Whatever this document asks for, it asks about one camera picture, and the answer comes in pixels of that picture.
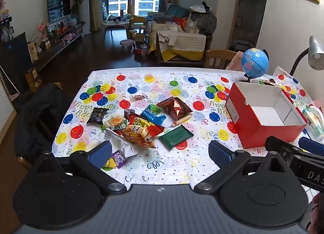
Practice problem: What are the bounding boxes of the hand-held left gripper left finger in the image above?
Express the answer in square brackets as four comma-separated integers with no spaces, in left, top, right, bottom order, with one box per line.
[30,140,127,195]

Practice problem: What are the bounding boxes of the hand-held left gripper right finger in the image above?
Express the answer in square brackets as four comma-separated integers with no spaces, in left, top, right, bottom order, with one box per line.
[194,140,288,195]

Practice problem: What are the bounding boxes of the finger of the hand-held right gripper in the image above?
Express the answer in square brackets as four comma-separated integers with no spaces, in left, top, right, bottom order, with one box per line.
[265,135,313,165]
[298,137,324,154]

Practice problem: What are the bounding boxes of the white silver snack packet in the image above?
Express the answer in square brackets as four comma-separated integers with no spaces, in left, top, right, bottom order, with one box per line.
[103,128,141,159]

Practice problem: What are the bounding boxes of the white cardboard box red trim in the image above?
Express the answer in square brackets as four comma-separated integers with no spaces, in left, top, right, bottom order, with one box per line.
[225,81,308,150]

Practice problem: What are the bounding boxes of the clear yellow cake packet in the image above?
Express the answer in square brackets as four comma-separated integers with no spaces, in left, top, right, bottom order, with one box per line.
[101,115,128,131]

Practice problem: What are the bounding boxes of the red orange chip packet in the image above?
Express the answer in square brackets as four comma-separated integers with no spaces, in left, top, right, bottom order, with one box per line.
[118,113,165,149]

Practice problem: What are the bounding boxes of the sausage stick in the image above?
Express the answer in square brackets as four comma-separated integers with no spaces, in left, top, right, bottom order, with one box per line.
[171,114,193,127]

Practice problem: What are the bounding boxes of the blue cookie packet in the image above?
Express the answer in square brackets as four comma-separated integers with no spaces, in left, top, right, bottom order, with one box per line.
[140,104,166,126]

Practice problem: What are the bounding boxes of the brown shiny snack packet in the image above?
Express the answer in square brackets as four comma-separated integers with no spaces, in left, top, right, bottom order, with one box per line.
[156,97,193,121]

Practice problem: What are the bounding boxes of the person's right hand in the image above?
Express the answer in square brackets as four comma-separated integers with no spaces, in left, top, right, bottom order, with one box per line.
[306,191,324,233]

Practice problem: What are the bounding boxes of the small purple snack packet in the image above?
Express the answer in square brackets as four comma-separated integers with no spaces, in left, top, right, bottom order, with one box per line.
[102,150,127,170]

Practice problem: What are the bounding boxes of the floral tissue pack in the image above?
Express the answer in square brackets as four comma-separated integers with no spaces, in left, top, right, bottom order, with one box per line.
[302,105,324,141]

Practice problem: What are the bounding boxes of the dark purple snack packet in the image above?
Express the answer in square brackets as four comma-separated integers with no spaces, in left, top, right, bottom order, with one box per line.
[86,107,109,126]

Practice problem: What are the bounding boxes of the green flat snack packet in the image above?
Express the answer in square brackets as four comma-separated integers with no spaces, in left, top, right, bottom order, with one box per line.
[258,78,279,86]

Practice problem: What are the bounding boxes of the black jacket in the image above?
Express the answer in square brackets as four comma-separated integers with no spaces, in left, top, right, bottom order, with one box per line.
[14,83,74,166]

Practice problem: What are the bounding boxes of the pink cloth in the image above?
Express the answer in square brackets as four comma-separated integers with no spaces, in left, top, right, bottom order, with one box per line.
[226,51,245,70]

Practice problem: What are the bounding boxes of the blue desk globe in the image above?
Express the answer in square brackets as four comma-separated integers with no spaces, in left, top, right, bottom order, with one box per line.
[240,48,269,83]

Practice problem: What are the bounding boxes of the grey gooseneck desk lamp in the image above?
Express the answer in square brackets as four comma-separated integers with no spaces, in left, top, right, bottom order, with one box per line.
[289,35,324,76]

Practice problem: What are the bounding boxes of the wooden chair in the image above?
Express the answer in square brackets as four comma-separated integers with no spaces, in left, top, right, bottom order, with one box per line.
[204,49,238,70]

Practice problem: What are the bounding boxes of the long television cabinet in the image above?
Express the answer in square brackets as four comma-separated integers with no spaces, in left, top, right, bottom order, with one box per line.
[25,23,84,72]

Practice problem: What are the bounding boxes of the cluttered sofa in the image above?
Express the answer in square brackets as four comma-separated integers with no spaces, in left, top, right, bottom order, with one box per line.
[147,5,217,65]

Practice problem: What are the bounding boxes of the round coffee table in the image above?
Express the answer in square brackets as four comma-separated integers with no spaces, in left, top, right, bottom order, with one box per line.
[102,19,130,38]

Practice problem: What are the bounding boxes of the white tower air conditioner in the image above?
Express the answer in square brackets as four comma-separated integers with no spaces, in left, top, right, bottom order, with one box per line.
[80,0,91,34]

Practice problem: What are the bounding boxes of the flat screen television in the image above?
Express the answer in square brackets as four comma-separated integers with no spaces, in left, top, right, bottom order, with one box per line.
[47,0,70,23]

